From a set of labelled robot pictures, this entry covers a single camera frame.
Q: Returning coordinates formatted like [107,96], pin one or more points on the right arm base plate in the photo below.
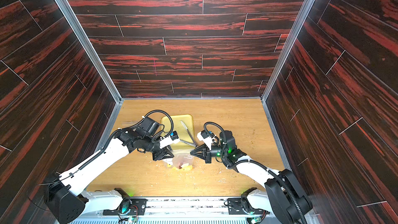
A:
[237,206]

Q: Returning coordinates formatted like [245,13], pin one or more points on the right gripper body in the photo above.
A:
[208,153]

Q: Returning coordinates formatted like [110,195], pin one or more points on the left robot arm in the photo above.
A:
[65,195]

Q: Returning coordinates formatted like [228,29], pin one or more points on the yellow tray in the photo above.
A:
[181,131]

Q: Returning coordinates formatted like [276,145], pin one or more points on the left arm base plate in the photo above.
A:
[131,207]

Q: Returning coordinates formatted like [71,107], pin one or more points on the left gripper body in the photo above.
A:
[153,145]

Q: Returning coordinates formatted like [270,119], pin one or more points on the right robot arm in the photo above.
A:
[282,195]

